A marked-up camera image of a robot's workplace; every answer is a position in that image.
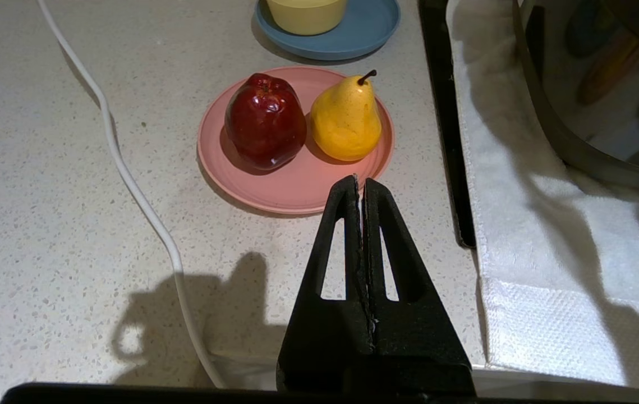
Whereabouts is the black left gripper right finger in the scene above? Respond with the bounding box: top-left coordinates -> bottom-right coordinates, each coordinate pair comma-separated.
364,178 -> 476,392

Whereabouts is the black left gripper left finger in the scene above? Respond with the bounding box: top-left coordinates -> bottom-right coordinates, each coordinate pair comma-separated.
276,175 -> 376,392

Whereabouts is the black rice cooker body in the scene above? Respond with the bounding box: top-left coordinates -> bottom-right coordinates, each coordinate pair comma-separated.
513,0 -> 639,194

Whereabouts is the yellow bowl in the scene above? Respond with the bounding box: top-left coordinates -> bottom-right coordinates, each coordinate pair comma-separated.
266,0 -> 348,36

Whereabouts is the white towel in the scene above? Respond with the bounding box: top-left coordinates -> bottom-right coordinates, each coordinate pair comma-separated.
446,0 -> 639,393

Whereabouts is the pink plate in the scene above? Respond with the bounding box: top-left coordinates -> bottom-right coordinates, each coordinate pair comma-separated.
197,66 -> 396,215

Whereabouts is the yellow pear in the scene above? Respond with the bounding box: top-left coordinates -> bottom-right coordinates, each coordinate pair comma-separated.
310,70 -> 383,163

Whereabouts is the red apple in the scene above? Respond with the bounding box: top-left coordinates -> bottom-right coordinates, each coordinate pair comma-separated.
224,73 -> 307,171

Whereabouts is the blue plate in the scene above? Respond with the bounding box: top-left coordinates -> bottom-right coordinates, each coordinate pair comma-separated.
255,0 -> 402,61

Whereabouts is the white power cable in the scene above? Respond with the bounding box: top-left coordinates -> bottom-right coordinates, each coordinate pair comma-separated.
38,0 -> 231,389

